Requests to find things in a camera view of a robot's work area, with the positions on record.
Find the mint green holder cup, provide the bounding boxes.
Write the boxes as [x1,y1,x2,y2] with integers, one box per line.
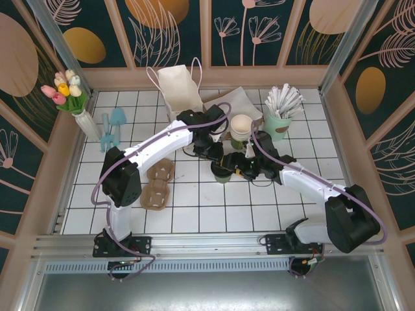
[262,108,294,143]

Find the stack of green paper cups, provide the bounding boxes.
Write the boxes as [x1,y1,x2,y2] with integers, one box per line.
[230,113,254,150]

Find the white printed paper bag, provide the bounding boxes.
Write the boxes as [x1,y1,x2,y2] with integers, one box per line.
[145,56,205,122]

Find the bundle of white straws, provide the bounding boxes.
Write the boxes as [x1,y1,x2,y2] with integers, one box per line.
[265,83,306,119]

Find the brown pulp cup carrier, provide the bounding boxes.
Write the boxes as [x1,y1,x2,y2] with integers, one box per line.
[139,157,176,211]

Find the brown cardboard tissue box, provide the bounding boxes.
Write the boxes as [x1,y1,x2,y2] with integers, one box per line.
[201,91,264,131]

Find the light blue garden trowel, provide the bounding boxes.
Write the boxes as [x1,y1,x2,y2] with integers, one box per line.
[109,108,128,150]

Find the small green circuit board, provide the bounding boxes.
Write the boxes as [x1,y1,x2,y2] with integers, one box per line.
[303,255,325,270]

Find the white ribbed vase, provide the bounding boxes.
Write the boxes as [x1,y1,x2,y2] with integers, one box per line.
[75,109,102,143]

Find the green artificial tulip leaves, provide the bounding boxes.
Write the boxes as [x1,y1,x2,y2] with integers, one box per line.
[56,90,90,116]

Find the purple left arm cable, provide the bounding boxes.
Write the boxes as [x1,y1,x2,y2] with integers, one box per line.
[91,102,231,283]

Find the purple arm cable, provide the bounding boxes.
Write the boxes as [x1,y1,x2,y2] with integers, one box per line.
[250,124,390,281]
[91,102,231,283]

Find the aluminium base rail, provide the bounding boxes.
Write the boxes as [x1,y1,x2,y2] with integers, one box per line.
[30,233,386,260]

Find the grey slotted cable duct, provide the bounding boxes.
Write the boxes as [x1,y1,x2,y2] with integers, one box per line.
[43,259,292,275]

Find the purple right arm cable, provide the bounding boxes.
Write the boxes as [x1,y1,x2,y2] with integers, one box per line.
[250,124,390,281]

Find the aluminium corner post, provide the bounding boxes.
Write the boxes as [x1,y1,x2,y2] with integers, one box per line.
[319,0,380,95]
[25,0,95,95]

